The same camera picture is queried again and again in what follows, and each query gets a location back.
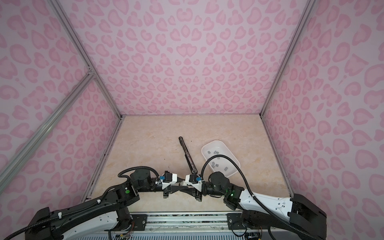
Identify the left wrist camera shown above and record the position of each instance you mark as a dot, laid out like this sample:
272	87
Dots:
168	179

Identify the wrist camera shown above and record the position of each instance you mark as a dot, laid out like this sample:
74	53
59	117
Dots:
168	179
192	179

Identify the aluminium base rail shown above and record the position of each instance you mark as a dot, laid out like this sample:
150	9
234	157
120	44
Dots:
177	221

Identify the diagonal aluminium frame bar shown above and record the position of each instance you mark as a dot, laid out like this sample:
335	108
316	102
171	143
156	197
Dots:
24	154

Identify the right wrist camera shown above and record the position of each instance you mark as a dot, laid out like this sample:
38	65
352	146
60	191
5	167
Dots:
192	179

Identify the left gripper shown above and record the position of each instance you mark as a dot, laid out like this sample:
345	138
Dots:
174	189

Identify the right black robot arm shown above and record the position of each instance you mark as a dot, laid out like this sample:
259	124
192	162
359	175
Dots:
297	214

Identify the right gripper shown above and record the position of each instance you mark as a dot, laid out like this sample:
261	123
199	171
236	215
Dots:
198	195

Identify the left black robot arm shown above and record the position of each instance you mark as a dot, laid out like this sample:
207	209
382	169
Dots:
108	212

